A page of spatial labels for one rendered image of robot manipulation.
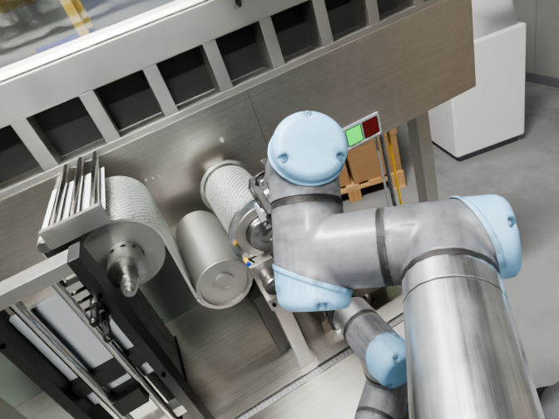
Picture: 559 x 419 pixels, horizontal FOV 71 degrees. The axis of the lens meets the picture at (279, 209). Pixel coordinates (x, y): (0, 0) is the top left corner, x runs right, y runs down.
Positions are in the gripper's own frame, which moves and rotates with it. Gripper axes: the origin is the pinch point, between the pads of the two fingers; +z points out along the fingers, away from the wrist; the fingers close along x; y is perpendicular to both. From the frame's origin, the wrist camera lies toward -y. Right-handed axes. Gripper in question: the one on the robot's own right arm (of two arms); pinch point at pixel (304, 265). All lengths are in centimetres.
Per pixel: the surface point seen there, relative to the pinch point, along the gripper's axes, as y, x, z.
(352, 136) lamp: 9.5, -35.1, 29.4
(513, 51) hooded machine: -39, -217, 128
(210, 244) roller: 14.4, 16.9, 4.4
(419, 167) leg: -26, -71, 48
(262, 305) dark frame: -1.6, 13.0, -2.9
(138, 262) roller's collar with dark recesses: 25.5, 28.6, -7.9
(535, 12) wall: -46, -319, 195
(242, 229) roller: 18.8, 9.9, -3.4
